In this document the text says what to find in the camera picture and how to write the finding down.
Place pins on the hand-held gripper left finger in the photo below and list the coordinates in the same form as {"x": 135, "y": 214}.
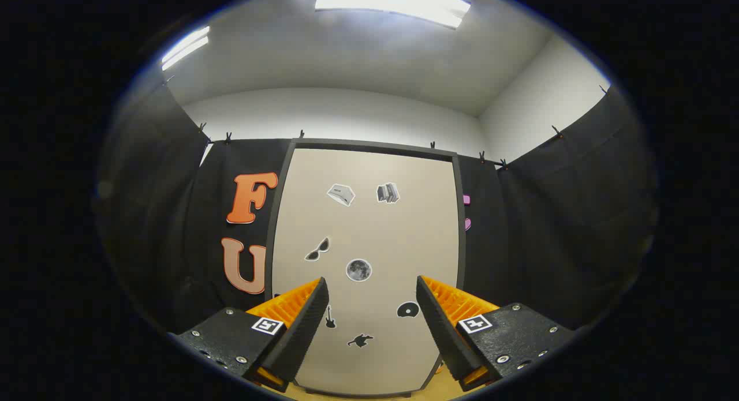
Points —
{"x": 306, "y": 332}

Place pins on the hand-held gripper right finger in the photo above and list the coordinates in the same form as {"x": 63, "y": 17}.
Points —
{"x": 444, "y": 332}

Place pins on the grey shoe cabinet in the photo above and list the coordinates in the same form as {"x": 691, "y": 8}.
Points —
{"x": 375, "y": 145}

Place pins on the row of black cloth clips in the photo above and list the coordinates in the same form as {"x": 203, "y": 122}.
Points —
{"x": 228, "y": 138}

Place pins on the small ceiling light panel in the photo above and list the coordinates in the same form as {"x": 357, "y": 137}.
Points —
{"x": 185, "y": 48}

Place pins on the large ceiling light panel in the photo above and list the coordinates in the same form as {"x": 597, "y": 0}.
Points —
{"x": 392, "y": 3}

